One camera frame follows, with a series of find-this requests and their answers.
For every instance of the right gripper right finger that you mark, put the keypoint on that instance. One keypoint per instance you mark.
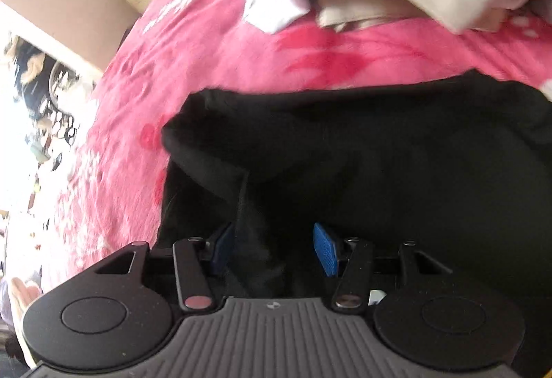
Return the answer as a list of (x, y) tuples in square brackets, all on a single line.
[(349, 263)]

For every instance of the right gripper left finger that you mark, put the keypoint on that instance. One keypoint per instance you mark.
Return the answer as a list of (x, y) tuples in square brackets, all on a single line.
[(196, 259)]

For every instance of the black smile t-shirt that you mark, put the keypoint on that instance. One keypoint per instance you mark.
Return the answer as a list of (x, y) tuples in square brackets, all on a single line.
[(460, 166)]

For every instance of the pink floral bed blanket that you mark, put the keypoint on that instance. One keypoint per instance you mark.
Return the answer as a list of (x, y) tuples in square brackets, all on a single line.
[(115, 183)]

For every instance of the wheelchair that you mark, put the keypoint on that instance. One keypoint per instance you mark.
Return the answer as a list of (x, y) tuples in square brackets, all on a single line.
[(39, 80)]

